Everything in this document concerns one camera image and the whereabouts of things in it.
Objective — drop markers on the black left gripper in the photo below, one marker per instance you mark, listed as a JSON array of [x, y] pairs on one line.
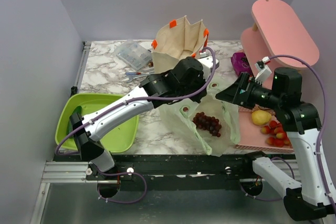
[[199, 97]]

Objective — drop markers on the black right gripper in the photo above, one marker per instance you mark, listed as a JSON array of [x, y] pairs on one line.
[[232, 93]]

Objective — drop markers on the dark red grape bunch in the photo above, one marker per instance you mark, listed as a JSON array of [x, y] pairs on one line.
[[207, 123]]

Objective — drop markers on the green avocado print plastic bag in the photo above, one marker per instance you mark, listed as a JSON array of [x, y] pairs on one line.
[[178, 119]]

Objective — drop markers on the red strawberry cluster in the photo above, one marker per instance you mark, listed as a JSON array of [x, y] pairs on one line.
[[276, 136]]

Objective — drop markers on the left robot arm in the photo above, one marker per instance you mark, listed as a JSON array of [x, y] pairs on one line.
[[149, 94]]

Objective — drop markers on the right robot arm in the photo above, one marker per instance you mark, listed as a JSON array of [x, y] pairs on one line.
[[308, 198]]

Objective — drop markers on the beige canvas tote bag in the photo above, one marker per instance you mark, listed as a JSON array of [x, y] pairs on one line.
[[177, 40]]

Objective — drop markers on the purple snack packet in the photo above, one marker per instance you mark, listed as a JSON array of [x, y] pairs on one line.
[[240, 63]]

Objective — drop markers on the clear plastic organizer box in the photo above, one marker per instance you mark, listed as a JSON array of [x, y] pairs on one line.
[[133, 54]]

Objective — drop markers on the silver wrench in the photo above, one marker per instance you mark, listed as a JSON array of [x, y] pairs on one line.
[[130, 78]]

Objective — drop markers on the pink two-tier shelf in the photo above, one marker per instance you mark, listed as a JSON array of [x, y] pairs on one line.
[[277, 30]]

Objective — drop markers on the lime green plastic tray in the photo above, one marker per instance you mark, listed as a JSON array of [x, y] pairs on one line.
[[119, 140]]

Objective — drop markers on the green cucumber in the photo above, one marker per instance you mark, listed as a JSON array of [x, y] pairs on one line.
[[74, 119]]

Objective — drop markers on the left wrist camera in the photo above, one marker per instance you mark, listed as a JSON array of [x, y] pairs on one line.
[[207, 63]]

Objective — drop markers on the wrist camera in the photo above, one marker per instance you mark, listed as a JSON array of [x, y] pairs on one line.
[[264, 71], [207, 63]]

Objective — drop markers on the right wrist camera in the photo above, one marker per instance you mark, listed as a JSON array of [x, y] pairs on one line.
[[264, 71]]

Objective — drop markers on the blue handled tool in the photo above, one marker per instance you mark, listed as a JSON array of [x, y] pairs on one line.
[[135, 73]]

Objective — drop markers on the black table front rail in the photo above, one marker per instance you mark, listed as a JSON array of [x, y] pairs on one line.
[[164, 172]]

